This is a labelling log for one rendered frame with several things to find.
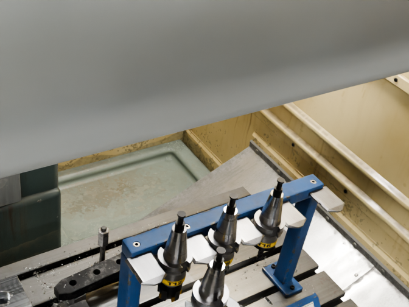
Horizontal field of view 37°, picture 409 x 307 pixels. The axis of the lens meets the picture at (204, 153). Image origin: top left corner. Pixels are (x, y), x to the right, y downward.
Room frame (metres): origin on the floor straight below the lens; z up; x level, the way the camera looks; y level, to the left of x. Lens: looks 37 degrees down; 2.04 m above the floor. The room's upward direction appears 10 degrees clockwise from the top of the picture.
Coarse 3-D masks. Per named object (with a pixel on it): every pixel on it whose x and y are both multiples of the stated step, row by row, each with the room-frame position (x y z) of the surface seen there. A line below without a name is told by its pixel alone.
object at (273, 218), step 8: (272, 192) 0.91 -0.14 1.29; (272, 200) 0.90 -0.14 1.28; (280, 200) 0.90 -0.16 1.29; (264, 208) 0.90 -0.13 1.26; (272, 208) 0.90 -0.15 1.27; (280, 208) 0.90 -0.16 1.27; (264, 216) 0.90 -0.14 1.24; (272, 216) 0.89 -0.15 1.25; (280, 216) 0.90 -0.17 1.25; (264, 224) 0.89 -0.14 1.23; (272, 224) 0.89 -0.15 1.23
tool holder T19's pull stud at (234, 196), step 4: (232, 196) 0.84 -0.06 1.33; (236, 196) 0.84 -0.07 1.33; (232, 200) 0.84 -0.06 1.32; (228, 204) 0.84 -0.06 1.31; (232, 204) 0.84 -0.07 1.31; (236, 204) 0.84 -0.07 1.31; (228, 208) 0.83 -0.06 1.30; (232, 208) 0.83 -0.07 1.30; (228, 212) 0.83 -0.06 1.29; (232, 212) 0.83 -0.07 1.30
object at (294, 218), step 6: (288, 204) 0.98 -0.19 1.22; (282, 210) 0.95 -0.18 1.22; (288, 210) 0.96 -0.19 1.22; (294, 210) 0.96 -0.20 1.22; (288, 216) 0.94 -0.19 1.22; (294, 216) 0.94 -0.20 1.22; (300, 216) 0.94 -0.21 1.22; (288, 222) 0.92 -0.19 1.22; (294, 222) 0.92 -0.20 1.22; (300, 222) 0.93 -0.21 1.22
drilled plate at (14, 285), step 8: (8, 280) 0.84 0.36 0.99; (16, 280) 0.84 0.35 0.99; (0, 288) 0.82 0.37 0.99; (8, 288) 0.82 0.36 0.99; (16, 288) 0.82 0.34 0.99; (0, 296) 0.80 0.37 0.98; (8, 296) 0.81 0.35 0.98; (16, 296) 0.80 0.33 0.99; (24, 296) 0.81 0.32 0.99; (0, 304) 0.78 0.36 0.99; (16, 304) 0.78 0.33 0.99; (24, 304) 0.79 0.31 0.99
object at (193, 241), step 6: (198, 234) 0.84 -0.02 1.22; (192, 240) 0.83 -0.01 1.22; (198, 240) 0.83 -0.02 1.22; (204, 240) 0.83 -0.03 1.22; (192, 246) 0.81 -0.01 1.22; (198, 246) 0.81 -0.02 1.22; (204, 246) 0.82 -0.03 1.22; (210, 246) 0.82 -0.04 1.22; (192, 252) 0.79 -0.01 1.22; (198, 252) 0.80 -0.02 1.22; (204, 252) 0.80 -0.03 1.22; (210, 252) 0.80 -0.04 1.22; (216, 252) 0.81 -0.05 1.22; (192, 258) 0.78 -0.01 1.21; (198, 258) 0.78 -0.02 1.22; (204, 258) 0.78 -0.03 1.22; (210, 258) 0.79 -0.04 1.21
